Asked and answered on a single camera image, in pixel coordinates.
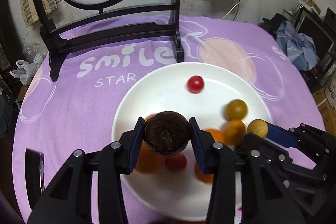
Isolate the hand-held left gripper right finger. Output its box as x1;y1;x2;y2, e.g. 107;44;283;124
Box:
188;117;306;224

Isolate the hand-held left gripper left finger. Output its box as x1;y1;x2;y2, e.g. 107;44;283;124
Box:
28;116;146;224

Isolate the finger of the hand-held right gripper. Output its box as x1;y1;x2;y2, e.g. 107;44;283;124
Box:
237;133;294;180
266;122;329;154

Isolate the small yellow longan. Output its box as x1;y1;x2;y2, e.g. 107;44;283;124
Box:
246;119;269;138

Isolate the tangerine with green stem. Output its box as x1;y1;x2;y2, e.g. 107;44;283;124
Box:
135;144;165;173

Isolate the dark brown water chestnut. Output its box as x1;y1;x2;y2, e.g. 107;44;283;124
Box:
143;111;192;156

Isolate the green yellow kumquat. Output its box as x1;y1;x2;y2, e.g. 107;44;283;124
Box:
224;99;248;121

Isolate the white oval plate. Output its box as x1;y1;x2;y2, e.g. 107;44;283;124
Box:
112;63;273;223

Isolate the cardboard box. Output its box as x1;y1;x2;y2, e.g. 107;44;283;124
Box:
312;82;336;125

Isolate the purple printed tablecloth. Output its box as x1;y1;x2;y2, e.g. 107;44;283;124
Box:
12;15;326;224

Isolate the blue cloth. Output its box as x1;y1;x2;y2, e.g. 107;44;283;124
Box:
277;21;319;71

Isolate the black smartphone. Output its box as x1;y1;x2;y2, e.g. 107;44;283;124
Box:
25;148;45;210

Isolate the black monitor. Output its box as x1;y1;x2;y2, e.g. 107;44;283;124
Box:
298;13;336;56

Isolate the black hat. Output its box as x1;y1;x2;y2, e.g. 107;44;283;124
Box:
262;13;283;31

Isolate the round persimmon painting table screen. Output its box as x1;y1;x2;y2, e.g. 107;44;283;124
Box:
28;0;185;82

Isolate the white plastic bag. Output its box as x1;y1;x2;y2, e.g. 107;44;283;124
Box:
10;60;40;85

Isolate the white cable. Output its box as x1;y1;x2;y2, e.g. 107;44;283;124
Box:
222;0;254;20

